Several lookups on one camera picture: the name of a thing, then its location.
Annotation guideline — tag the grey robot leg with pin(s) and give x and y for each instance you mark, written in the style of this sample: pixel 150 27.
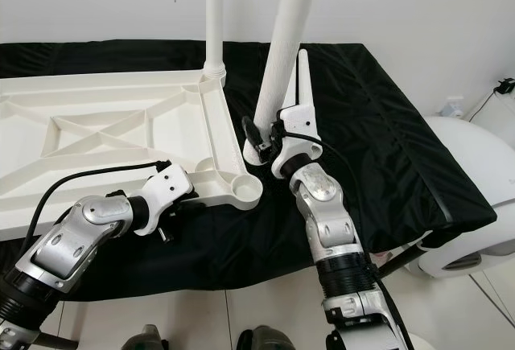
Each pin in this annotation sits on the grey robot leg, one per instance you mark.
pixel 261 341
pixel 146 340

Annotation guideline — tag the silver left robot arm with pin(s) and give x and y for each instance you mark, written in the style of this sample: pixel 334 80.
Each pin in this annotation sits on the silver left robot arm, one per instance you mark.
pixel 72 245

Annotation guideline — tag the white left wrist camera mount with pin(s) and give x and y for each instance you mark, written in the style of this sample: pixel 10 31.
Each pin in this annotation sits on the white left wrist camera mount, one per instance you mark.
pixel 173 185

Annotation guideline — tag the grey robot left leg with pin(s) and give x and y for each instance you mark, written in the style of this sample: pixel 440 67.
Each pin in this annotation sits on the grey robot left leg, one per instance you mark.
pixel 146 340

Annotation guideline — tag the black wall plug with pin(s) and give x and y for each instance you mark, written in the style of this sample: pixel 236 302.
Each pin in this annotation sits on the black wall plug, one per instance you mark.
pixel 505 86

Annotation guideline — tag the white rounded appliance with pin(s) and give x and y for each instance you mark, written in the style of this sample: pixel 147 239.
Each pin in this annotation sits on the white rounded appliance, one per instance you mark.
pixel 463 169

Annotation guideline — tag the grey robot right leg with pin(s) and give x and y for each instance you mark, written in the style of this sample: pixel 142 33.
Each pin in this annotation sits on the grey robot right leg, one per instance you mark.
pixel 261 341

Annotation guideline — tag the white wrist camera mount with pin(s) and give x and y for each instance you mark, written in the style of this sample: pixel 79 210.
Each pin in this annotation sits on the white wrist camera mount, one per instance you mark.
pixel 302 121
pixel 173 185

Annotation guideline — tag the black tablecloth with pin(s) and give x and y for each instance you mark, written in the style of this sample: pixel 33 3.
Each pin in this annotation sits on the black tablecloth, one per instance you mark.
pixel 402 165

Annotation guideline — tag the black metal table leg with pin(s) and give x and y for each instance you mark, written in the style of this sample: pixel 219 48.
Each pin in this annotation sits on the black metal table leg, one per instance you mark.
pixel 398 261

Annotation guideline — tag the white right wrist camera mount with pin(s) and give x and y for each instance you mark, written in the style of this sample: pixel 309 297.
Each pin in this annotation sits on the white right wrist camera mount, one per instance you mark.
pixel 302 121

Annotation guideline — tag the white plastic table leg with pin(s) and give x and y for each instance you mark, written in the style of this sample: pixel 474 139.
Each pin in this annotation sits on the white plastic table leg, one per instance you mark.
pixel 214 12
pixel 294 28
pixel 306 76

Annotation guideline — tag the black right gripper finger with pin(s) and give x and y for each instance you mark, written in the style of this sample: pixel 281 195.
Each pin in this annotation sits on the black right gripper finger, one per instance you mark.
pixel 253 134

